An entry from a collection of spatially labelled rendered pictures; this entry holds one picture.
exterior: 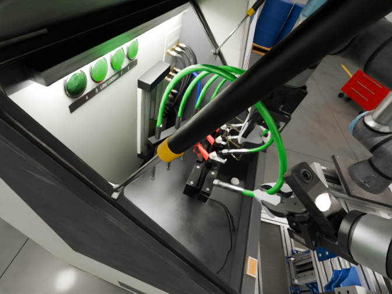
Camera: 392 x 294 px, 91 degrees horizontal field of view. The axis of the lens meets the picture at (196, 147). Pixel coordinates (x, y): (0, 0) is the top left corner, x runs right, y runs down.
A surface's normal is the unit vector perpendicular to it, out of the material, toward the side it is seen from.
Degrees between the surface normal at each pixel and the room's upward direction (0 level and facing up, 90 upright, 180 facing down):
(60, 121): 90
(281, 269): 0
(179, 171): 0
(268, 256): 0
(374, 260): 92
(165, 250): 43
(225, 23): 90
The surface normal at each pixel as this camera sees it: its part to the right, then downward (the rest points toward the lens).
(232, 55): -0.31, 0.67
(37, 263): 0.22, -0.64
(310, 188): 0.22, -0.37
